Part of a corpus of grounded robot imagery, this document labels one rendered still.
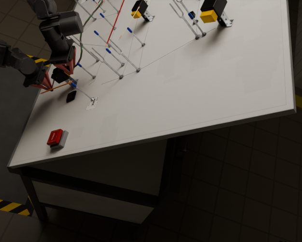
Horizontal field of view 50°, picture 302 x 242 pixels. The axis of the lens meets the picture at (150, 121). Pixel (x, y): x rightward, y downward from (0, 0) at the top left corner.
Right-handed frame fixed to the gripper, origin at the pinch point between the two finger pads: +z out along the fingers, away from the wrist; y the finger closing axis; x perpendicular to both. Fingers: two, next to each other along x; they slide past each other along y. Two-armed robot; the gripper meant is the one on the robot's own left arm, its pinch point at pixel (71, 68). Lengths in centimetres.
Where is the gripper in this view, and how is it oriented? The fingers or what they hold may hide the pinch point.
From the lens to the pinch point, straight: 121.9
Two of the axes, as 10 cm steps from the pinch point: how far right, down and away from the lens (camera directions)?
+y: 0.7, -8.1, 5.8
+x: -9.8, 0.6, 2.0
